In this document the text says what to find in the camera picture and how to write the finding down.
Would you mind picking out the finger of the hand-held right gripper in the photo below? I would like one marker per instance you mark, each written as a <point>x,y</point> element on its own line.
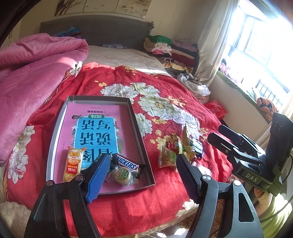
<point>219,143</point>
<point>229,132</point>

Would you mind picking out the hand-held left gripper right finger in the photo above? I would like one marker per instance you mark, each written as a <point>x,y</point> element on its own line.
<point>186,178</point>

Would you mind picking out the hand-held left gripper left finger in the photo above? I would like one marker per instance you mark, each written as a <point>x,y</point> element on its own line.
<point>98,180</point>

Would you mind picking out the blue snack packet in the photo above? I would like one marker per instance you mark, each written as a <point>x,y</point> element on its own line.
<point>198,148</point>

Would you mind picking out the round pastry clear packet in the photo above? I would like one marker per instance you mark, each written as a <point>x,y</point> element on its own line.
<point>122,175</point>

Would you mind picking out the clear packet green label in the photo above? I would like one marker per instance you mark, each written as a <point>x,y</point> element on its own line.
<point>168,158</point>

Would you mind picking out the orange bread snack packet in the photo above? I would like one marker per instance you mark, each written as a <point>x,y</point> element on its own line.
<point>73,163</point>

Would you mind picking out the dark chocolate bar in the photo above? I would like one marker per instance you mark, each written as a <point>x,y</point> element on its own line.
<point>126,163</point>

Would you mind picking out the grey cardboard box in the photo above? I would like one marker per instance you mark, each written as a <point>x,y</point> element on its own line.
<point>143,155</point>

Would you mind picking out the red plastic bag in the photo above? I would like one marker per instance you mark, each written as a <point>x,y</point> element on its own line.
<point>216,109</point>

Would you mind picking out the green windowsill mat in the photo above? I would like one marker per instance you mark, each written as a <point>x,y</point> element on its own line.
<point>238,91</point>

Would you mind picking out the floral fabric bag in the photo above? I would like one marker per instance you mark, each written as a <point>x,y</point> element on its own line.
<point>202,98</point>

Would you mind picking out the pink book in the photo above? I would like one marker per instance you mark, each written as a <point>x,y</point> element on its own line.
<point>96,135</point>

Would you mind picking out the orange black patterned cloth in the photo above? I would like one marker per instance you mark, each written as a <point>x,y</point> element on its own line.
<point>269,105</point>

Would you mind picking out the person's green clothing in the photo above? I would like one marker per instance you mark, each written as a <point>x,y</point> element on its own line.
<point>277,210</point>

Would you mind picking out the white cloth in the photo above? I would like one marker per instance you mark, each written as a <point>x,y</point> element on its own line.
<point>194,85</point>

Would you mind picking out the purple clothes pile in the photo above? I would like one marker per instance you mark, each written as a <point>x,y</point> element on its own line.
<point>227,71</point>

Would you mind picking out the red floral blanket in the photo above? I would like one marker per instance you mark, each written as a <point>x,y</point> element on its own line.
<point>160,114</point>

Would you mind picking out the cream curtain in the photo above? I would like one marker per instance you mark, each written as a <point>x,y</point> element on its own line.
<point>212,45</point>

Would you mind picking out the cream fleece blanket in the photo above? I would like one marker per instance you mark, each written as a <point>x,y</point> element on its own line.
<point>11,215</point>

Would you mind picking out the window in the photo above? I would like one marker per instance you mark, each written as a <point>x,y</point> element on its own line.
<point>263,45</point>

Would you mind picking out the stack of folded clothes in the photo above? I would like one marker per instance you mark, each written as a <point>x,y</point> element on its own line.
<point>174,52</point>

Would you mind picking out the pink quilt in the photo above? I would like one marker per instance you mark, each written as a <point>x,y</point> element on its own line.
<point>34,80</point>

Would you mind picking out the beige bed sheet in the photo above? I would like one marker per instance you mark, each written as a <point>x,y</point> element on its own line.
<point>126,57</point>

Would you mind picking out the dark patterned cloth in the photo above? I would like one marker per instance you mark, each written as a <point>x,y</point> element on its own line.
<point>113,46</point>

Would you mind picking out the grey headboard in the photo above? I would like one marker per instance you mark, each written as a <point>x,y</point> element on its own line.
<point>103,32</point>

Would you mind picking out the blue purple pillow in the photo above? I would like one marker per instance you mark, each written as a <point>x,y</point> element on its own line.
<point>71,32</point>

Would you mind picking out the wall painting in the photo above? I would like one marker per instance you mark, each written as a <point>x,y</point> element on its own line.
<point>103,5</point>

